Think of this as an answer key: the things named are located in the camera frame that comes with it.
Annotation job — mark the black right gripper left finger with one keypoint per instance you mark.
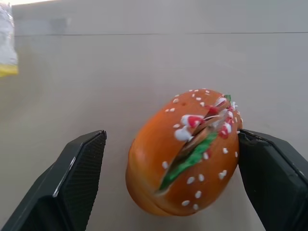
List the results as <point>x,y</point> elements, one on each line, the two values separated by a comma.
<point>72,183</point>

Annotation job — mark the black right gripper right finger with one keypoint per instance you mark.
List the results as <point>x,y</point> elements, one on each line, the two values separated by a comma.
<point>272,183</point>

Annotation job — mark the orange toy hamburger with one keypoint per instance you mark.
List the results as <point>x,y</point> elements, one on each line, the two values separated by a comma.
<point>185,154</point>

